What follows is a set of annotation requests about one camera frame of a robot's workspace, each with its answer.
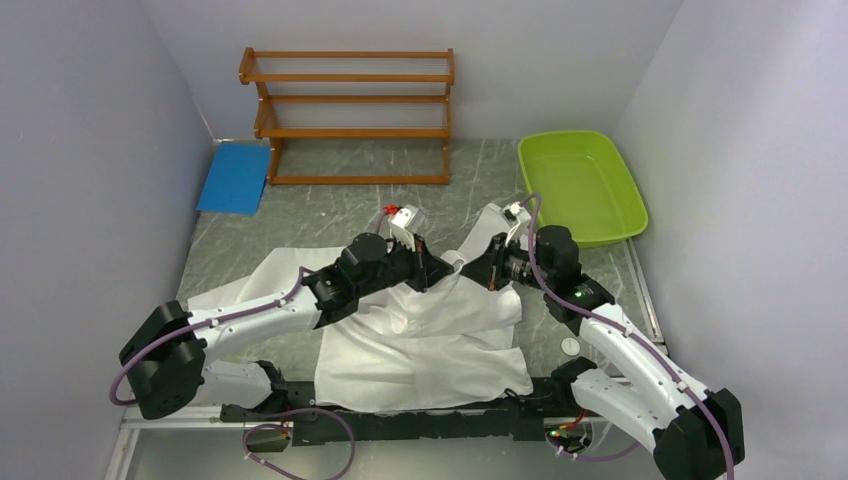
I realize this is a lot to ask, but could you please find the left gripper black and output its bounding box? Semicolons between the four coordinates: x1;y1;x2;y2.
356;232;455;299

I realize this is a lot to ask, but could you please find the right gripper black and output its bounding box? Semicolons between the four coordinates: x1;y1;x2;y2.
458;232;554;291

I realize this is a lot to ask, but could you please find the white shirt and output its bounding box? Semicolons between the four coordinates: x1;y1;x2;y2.
187;203;534;413

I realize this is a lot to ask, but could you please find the white round brooch backing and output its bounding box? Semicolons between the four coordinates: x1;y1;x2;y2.
560;338;581;357

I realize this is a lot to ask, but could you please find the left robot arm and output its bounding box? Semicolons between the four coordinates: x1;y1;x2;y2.
118;233;454;420

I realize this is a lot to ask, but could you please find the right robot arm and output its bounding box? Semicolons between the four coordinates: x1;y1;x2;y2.
461;226;745;479

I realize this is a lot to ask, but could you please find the green plastic basin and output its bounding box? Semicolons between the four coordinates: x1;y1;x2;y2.
517;130;649;248

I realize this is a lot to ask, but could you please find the blue board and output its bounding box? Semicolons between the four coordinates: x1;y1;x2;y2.
196;142;271;215

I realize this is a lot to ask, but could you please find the wooden shoe rack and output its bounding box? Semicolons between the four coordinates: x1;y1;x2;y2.
238;47;457;186

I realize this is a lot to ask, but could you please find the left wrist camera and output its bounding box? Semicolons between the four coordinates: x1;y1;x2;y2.
387;205;426;251

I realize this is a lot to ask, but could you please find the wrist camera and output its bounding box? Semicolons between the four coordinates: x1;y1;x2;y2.
501;201;532;244
387;205;426;251

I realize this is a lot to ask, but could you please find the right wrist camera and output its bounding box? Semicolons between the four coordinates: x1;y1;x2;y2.
501;201;532;244

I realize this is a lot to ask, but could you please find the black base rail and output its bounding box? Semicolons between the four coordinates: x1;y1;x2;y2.
220;357;596;446

